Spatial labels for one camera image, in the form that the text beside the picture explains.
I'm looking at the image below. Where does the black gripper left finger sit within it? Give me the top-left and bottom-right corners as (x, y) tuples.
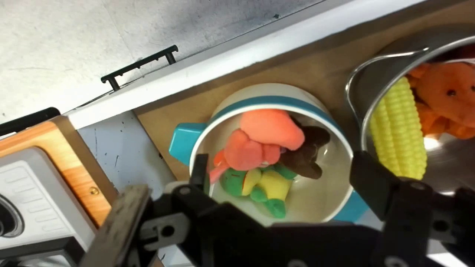
(191, 154), (209, 207)

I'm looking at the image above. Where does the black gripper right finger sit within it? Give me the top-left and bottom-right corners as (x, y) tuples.
(351, 151), (434, 267)

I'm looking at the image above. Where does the green plush toy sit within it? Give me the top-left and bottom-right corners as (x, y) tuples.
(220, 163), (298, 219)

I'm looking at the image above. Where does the yellow corn plush toy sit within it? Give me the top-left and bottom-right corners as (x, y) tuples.
(370, 78), (428, 179)

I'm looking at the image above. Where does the pink plush toy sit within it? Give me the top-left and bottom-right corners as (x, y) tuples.
(210, 109), (305, 182)

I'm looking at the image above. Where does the brown plush toy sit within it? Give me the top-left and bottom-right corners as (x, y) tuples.
(281, 126), (332, 179)

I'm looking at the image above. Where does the orange plush toy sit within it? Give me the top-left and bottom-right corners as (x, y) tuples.
(407, 62), (475, 139)

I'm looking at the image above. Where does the white teal pot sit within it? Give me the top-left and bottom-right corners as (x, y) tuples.
(170, 83), (369, 225)

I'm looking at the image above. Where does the stainless steel pot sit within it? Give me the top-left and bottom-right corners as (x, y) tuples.
(347, 32), (475, 194)

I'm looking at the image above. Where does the white toy sink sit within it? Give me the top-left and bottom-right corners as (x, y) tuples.
(70, 0), (424, 192)

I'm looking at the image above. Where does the toy stove top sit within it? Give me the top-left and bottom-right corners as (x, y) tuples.
(0, 148), (97, 267)

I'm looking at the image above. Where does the black drawer handle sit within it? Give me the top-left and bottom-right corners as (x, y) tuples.
(100, 44), (179, 92)

